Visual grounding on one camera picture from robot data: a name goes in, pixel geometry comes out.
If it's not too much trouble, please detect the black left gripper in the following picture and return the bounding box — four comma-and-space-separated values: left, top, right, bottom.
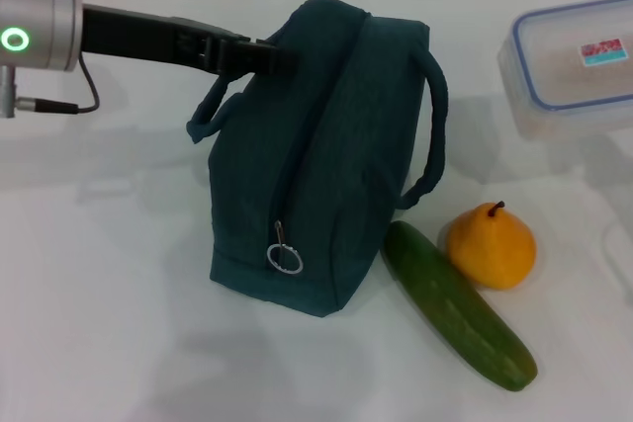
78, 4, 302, 81

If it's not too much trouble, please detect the dark teal fabric lunch bag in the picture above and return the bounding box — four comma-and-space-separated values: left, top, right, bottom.
185, 0, 452, 319

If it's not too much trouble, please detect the clear container with blue lid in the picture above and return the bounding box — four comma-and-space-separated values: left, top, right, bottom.
496, 0, 633, 142

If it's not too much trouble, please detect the orange yellow pear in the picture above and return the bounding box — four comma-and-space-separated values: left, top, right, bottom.
445, 200, 538, 292

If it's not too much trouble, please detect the green cucumber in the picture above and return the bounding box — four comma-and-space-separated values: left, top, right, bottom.
381, 219, 540, 392

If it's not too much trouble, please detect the black wrist cable with connector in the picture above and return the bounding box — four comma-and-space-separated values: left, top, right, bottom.
0, 58, 101, 120

